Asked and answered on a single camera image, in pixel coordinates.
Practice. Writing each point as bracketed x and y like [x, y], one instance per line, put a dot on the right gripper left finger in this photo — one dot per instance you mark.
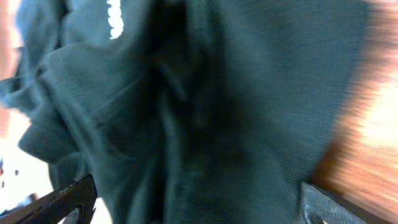
[73, 204]

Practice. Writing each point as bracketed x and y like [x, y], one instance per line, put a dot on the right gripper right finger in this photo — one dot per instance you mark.
[319, 206]

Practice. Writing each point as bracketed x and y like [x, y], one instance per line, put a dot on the black t-shirt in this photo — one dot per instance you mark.
[185, 111]

